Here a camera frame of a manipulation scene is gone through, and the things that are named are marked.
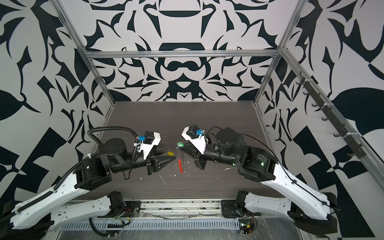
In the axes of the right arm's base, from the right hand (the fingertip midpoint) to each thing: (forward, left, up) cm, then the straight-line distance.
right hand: (181, 147), depth 52 cm
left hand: (0, +3, -2) cm, 3 cm away
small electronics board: (-20, -28, -41) cm, 53 cm away
